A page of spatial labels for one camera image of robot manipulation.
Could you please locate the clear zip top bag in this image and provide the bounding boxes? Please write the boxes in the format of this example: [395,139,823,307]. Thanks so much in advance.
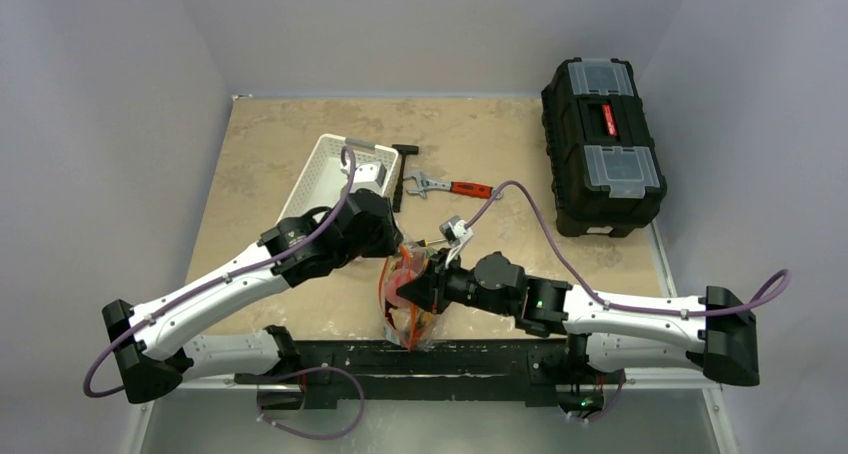
[377,238,446,352]

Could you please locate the pink toy peach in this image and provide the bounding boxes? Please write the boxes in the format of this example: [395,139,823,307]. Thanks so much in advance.
[383,268,417,309]

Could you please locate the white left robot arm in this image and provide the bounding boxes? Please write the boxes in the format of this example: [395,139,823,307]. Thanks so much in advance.
[101,188,402,404]

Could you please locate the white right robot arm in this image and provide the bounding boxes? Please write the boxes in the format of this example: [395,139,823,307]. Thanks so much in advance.
[389,250,761,387]

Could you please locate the yellow black screwdriver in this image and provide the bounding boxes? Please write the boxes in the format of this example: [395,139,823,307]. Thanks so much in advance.
[416,238,447,247]

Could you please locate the white plastic basket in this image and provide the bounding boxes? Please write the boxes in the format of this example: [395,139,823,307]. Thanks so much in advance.
[278,133,400,220]

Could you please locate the black hammer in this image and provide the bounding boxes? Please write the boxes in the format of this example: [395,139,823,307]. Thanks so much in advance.
[391,144,420,213]

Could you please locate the black toolbox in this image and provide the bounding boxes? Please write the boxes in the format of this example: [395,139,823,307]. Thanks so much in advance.
[541,57,668,238]

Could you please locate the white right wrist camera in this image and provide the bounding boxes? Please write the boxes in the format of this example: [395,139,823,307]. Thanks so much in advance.
[439,216,473,267]

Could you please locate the red handled adjustable wrench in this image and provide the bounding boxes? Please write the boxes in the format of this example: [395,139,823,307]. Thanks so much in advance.
[403,171,501,199]

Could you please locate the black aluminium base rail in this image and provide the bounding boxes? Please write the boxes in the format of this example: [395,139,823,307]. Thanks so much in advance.
[136,336,654,413]

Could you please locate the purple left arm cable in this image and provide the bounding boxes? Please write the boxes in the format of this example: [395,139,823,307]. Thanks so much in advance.
[82,146,367,440]

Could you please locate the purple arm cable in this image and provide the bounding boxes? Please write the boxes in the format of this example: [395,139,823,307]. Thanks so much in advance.
[463,180,793,424]
[82,146,367,440]

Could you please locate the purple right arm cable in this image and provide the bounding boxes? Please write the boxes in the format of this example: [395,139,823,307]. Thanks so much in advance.
[463,180,793,424]

